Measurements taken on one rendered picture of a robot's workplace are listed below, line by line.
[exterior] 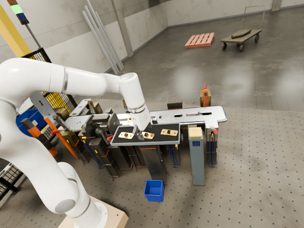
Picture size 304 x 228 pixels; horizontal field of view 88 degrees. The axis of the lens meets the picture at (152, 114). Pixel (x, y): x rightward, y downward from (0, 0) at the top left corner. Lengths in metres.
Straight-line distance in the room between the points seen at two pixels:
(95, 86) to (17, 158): 0.33
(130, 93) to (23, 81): 0.34
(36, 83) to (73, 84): 0.10
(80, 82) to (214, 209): 0.97
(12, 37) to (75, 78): 1.51
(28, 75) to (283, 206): 1.28
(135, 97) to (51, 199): 0.50
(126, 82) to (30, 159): 0.42
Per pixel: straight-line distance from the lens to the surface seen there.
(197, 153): 0.90
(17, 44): 2.05
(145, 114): 0.75
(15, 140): 0.58
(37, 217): 1.53
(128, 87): 0.64
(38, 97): 1.61
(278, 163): 1.37
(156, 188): 1.19
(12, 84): 0.57
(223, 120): 1.13
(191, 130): 0.83
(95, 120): 1.09
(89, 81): 0.58
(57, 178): 0.74
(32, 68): 0.56
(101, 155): 1.14
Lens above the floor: 1.74
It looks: 36 degrees down
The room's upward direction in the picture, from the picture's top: 15 degrees counter-clockwise
